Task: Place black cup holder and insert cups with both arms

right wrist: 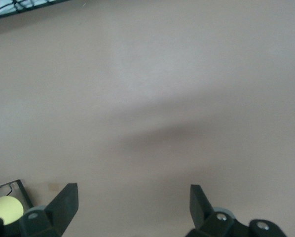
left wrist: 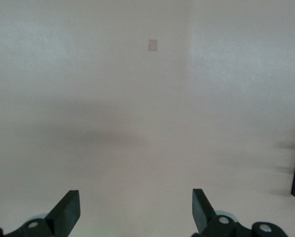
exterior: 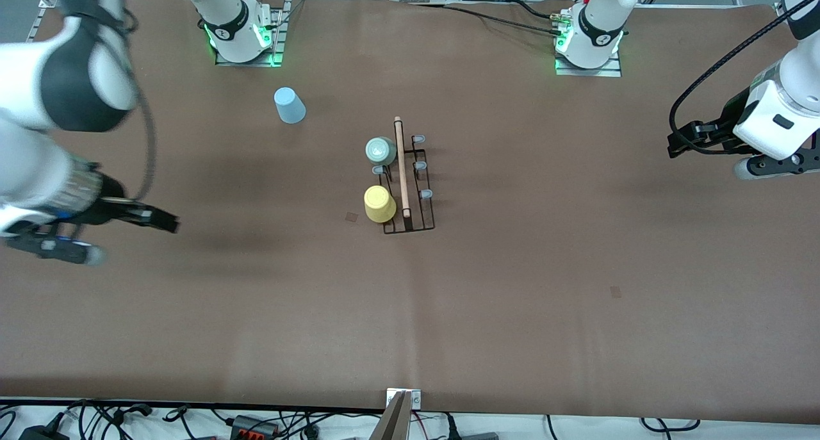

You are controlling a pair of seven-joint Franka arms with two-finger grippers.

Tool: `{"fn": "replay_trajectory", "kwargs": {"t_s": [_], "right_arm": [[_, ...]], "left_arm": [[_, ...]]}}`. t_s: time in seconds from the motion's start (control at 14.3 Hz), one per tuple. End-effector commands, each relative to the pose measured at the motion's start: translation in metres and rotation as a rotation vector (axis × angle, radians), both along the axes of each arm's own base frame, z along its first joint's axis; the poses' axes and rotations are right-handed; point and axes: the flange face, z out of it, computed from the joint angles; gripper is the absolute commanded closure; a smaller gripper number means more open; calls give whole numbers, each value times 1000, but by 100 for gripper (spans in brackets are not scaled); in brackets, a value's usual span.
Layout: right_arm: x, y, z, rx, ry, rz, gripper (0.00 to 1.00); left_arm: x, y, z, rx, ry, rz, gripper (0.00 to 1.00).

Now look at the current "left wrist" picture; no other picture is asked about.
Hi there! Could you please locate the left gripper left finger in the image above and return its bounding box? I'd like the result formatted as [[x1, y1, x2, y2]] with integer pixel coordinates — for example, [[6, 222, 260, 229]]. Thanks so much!
[[14, 190, 81, 237]]

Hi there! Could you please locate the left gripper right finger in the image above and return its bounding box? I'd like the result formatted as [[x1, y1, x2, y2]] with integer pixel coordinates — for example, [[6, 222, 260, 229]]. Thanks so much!
[[192, 189, 238, 237]]

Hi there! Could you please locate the small brown tape marker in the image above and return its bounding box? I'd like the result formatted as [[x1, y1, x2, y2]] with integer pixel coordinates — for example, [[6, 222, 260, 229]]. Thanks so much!
[[147, 39, 158, 52]]

